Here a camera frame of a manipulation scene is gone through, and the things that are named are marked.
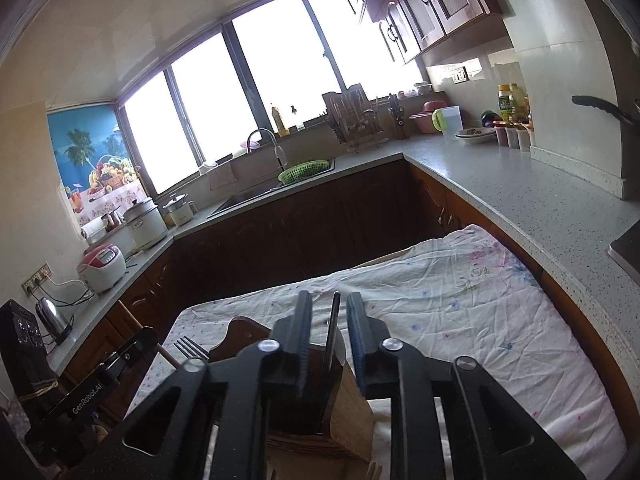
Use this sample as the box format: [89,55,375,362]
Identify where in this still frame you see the white jug green lid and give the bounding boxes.
[432,105,463,140]

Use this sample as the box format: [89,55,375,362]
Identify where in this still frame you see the pink plastic basin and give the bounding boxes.
[409,100,448,134]

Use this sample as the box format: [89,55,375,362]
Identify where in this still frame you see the large white rice cooker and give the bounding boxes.
[124,197,168,250]

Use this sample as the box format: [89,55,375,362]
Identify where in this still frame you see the upper wooden cabinets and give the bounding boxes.
[348,0,511,67]

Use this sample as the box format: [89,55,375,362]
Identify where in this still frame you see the metal fork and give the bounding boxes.
[174,336,209,362]

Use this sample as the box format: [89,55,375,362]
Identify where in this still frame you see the tropical fruit poster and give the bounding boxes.
[47,104,146,226]

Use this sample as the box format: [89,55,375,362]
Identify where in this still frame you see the yellow oil bottle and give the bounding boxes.
[498,84,528,122]

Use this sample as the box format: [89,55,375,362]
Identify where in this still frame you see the black wok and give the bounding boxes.
[570,96,639,129]

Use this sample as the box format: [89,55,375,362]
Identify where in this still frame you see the green sink basket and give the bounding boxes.
[278,159,331,185]

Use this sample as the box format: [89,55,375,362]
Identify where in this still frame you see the gas stove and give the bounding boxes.
[608,221,640,284]

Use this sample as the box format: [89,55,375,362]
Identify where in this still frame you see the white floral tablecloth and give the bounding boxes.
[137,226,627,479]

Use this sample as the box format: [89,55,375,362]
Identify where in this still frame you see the paper towel roll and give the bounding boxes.
[80,218,106,244]

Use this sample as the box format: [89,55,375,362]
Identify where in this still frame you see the wall power outlet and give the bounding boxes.
[22,262,52,296]

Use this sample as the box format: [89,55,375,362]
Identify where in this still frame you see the wooden utensil holder box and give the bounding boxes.
[208,296,374,478]

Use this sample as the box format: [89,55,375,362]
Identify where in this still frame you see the wooden dish rack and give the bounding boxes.
[322,84,388,153]

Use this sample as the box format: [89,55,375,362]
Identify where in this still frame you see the yellow bottle on windowsill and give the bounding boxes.
[271,106,290,138]

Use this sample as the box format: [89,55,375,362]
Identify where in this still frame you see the curved steel faucet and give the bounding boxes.
[245,127,290,174]

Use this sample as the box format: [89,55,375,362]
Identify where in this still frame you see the red white rice cooker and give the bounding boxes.
[77,244,127,294]

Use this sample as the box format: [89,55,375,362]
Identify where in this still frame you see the steel electric kettle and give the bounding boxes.
[36,298,72,346]

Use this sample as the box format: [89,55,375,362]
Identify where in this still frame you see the white plate with food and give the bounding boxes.
[456,128,497,145]

